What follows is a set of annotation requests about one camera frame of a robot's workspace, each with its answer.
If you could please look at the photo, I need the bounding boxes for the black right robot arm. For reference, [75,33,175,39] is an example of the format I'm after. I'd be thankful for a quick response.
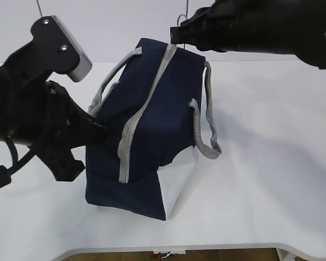
[170,0,326,70]

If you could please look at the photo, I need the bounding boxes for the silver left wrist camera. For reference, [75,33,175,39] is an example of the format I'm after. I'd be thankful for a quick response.
[52,15,92,83]

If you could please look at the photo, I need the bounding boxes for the white bracket under table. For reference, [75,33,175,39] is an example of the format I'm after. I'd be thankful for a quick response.
[151,249,186,258]

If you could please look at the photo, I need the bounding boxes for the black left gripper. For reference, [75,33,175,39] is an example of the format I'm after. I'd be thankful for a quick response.
[2,17,108,182]

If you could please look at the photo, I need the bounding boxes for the navy blue lunch bag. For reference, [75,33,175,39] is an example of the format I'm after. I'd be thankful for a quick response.
[85,38,222,221]

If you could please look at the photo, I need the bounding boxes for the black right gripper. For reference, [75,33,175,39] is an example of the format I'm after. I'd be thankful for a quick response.
[170,1,250,52]

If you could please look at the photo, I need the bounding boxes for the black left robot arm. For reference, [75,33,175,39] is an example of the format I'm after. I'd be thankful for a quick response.
[0,15,108,188]

